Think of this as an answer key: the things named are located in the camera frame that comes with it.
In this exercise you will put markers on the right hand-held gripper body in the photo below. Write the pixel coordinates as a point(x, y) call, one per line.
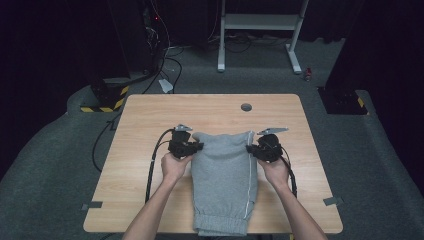
point(270, 148)

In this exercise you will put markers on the black yellow striped base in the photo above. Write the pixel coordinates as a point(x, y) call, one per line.
point(106, 100)
point(343, 101)

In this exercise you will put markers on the small red object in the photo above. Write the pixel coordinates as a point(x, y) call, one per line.
point(308, 74)

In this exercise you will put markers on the white paper scrap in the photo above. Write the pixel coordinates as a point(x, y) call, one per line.
point(166, 86)

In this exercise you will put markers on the white metal stand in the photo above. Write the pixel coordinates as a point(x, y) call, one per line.
point(260, 21)

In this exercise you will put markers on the person's left hand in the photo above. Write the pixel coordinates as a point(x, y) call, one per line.
point(173, 168)

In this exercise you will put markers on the person's right hand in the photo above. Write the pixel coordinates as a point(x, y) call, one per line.
point(276, 173)

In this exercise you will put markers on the grey pants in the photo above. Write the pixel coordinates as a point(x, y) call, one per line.
point(223, 183)

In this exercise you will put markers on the dark equipment rack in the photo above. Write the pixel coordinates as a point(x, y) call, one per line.
point(133, 33)

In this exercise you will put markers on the grey tape strip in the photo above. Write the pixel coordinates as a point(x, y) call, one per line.
point(333, 201)
point(92, 205)

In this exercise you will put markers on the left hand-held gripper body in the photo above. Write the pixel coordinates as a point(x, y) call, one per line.
point(180, 143)

